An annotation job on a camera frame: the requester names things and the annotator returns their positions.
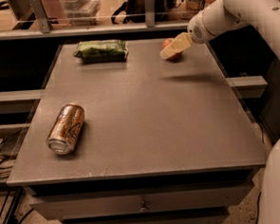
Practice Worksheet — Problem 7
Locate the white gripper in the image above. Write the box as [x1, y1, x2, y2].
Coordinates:
[168, 13, 214, 53]

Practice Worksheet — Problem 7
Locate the red apple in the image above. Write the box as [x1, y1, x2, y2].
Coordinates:
[160, 38, 182, 61]

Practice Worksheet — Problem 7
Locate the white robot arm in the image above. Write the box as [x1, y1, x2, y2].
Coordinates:
[160, 0, 280, 224]

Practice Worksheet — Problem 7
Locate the orange soda can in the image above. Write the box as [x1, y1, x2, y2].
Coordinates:
[46, 103, 85, 155]

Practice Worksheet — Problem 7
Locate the black backpack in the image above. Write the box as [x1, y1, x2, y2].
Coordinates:
[110, 0, 183, 25]

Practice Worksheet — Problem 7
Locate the green chip bag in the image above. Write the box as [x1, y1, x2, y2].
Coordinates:
[74, 39, 129, 63]

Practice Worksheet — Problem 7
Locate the clear plastic container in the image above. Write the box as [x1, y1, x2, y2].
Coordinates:
[59, 0, 101, 26]

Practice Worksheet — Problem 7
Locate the grey drawer cabinet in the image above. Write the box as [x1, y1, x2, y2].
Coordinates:
[9, 40, 266, 224]

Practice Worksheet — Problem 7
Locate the grey metal railing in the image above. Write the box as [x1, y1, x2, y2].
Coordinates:
[0, 0, 188, 41]

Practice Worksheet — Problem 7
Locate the upper drawer with knob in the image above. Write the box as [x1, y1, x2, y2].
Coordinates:
[30, 180, 253, 220]

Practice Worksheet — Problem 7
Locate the black floor cable right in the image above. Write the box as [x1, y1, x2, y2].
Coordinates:
[252, 191, 264, 224]

